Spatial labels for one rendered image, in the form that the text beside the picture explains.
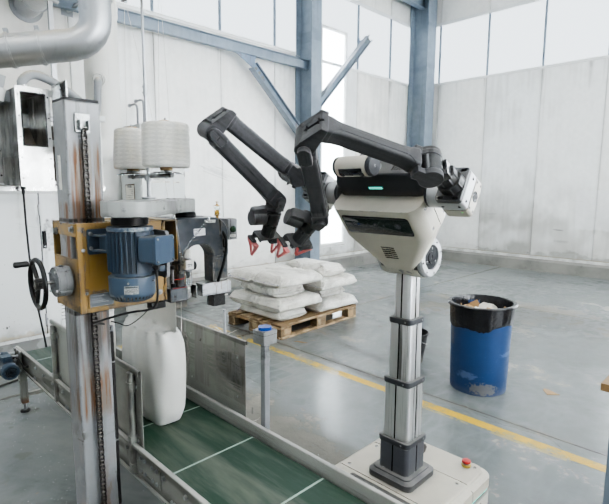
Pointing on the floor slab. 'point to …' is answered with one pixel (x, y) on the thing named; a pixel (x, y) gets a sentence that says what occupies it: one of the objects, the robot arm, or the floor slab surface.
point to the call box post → (265, 387)
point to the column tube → (72, 203)
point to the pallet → (292, 320)
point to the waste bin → (480, 344)
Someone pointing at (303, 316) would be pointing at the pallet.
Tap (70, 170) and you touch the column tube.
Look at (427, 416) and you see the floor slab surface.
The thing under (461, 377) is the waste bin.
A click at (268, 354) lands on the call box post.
